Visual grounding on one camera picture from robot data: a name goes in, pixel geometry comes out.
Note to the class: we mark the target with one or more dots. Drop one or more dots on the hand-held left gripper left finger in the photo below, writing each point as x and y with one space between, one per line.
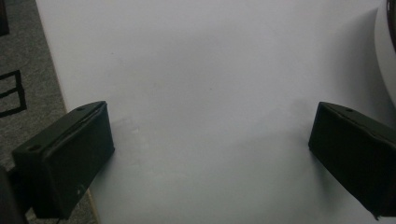
71 161

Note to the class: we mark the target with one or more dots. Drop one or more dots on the pale blue table cover sheet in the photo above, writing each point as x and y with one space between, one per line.
202 77

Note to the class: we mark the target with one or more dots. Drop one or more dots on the white dark-rimmed plate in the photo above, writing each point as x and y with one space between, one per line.
384 62

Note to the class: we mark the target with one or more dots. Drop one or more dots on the black floor tape frame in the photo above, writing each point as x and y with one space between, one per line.
20 90

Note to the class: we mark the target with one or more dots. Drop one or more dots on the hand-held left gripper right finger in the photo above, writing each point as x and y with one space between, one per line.
358 161

